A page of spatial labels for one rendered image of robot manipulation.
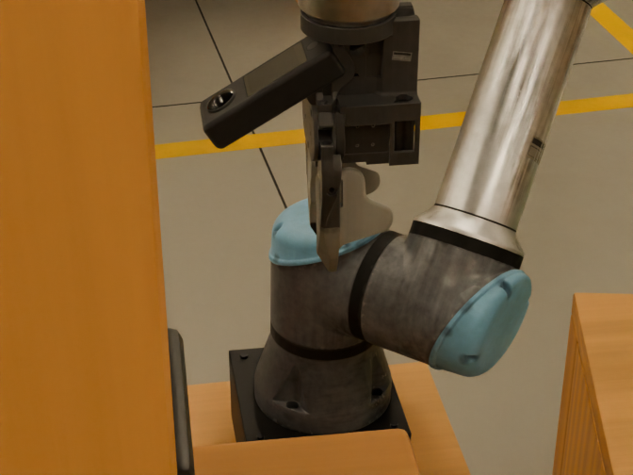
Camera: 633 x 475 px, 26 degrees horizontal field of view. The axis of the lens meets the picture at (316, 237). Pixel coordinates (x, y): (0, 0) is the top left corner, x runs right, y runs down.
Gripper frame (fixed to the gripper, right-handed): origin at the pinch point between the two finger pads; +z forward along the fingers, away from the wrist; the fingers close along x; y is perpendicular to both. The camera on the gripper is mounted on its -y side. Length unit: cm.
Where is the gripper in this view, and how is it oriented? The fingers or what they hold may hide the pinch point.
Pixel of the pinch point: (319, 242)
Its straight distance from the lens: 111.4
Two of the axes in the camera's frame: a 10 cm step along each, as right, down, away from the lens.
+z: 0.0, 8.5, 5.2
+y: 9.9, -0.7, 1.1
